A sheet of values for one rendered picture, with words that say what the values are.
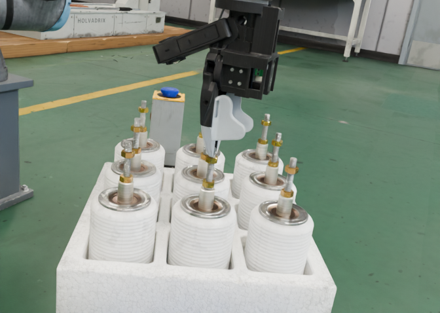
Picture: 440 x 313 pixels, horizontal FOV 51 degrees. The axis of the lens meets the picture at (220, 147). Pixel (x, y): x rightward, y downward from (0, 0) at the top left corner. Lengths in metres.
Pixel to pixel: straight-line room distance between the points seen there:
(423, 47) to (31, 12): 4.81
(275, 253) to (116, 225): 0.23
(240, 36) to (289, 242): 0.29
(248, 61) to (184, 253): 0.29
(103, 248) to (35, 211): 0.53
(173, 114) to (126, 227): 0.42
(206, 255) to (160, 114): 0.44
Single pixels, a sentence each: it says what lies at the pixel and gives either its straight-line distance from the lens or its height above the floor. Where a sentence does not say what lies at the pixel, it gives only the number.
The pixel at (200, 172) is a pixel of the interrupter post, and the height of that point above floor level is 0.26.
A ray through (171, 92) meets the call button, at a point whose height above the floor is 0.33.
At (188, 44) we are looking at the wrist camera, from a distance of 0.61.
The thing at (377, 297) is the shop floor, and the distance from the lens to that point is 1.05.
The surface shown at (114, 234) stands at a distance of 0.67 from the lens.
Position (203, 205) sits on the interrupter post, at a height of 0.26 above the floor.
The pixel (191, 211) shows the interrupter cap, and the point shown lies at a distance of 0.67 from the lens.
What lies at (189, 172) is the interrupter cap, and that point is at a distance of 0.80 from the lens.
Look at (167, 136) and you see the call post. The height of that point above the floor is 0.23.
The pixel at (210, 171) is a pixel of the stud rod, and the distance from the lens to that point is 0.66.
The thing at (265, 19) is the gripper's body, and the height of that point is 0.53.
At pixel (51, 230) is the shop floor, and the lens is 1.12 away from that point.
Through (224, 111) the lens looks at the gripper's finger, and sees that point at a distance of 0.61.
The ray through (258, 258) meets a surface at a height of 0.19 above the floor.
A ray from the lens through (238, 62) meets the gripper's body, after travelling 0.58.
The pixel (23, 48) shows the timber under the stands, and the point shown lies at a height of 0.05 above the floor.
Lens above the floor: 0.56
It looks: 19 degrees down
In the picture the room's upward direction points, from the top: 8 degrees clockwise
